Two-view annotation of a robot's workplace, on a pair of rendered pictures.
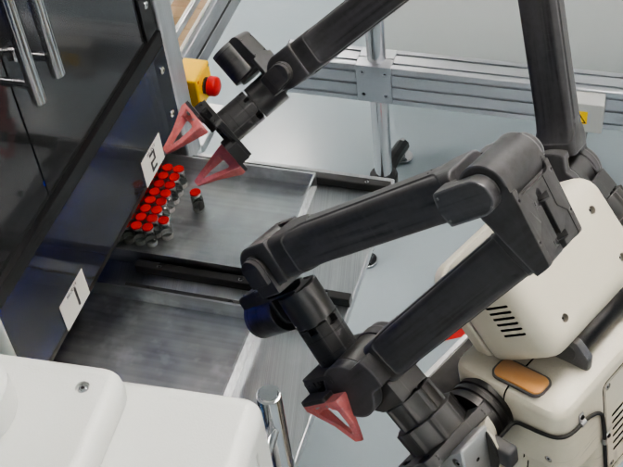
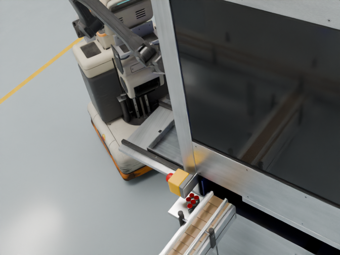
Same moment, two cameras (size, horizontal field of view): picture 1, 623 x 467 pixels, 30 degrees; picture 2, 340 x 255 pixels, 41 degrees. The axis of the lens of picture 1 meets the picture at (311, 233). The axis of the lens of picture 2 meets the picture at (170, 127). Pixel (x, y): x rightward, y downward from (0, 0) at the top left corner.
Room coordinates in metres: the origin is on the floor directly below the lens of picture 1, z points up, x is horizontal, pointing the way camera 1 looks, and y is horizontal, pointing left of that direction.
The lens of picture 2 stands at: (2.78, 0.62, 2.38)
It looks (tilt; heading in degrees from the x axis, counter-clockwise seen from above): 46 degrees down; 204
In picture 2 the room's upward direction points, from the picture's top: 12 degrees counter-clockwise
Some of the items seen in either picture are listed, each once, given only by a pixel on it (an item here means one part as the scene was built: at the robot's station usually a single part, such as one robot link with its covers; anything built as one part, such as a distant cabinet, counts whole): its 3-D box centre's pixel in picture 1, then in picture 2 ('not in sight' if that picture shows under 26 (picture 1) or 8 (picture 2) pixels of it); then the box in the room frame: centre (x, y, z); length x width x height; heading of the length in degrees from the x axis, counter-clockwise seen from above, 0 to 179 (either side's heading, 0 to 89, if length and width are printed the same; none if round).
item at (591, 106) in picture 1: (578, 111); not in sight; (2.16, -0.69, 0.50); 0.12 x 0.05 x 0.09; 68
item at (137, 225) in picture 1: (154, 204); not in sight; (1.60, 0.29, 0.91); 0.18 x 0.02 x 0.05; 158
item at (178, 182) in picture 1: (165, 205); not in sight; (1.59, 0.26, 0.91); 0.18 x 0.02 x 0.05; 158
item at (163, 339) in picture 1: (140, 356); not in sight; (1.24, 0.31, 0.90); 0.34 x 0.26 x 0.04; 68
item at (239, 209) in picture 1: (209, 214); (195, 144); (1.56, 0.18, 0.90); 0.34 x 0.26 x 0.04; 68
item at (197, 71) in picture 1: (188, 82); (181, 183); (1.83, 0.20, 1.00); 0.08 x 0.07 x 0.07; 68
